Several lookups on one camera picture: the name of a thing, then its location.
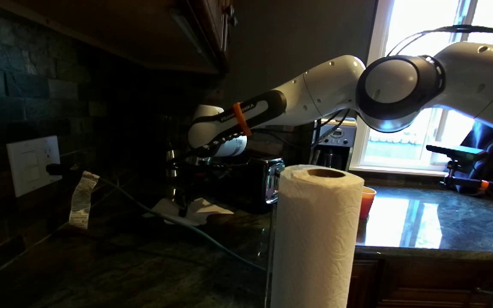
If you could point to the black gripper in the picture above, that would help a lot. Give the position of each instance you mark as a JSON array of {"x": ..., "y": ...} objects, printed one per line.
[{"x": 192, "y": 173}]

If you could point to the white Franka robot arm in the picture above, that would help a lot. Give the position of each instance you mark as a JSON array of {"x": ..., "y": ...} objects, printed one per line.
[{"x": 401, "y": 86}]

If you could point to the black chrome toaster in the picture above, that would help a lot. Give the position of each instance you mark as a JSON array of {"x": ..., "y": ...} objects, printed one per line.
[{"x": 247, "y": 182}]

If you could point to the black power plug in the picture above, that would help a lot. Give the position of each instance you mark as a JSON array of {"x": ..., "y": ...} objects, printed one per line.
[{"x": 61, "y": 170}]

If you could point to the white paper towel roll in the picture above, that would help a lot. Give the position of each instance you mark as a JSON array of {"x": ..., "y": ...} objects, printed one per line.
[{"x": 316, "y": 240}]

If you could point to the black silver coffee maker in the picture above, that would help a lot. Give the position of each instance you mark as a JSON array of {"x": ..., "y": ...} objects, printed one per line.
[{"x": 338, "y": 146}]

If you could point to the dark upper cabinet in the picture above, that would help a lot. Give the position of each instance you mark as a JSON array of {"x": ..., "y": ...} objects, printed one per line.
[{"x": 145, "y": 28}]

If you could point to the orange plastic cup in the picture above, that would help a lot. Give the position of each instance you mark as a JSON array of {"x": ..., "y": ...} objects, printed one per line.
[{"x": 367, "y": 206}]

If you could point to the wooden lower cabinet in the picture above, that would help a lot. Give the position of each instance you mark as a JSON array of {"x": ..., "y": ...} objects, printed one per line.
[{"x": 429, "y": 283}]

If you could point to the bright window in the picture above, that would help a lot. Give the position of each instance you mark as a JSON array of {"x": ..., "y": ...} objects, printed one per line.
[{"x": 458, "y": 18}]

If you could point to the white wall outlet plate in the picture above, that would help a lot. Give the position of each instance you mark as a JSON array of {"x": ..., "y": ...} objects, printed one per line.
[{"x": 30, "y": 165}]

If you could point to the black camera stand orange knobs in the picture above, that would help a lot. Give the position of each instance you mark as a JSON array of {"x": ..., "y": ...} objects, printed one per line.
[{"x": 458, "y": 153}]

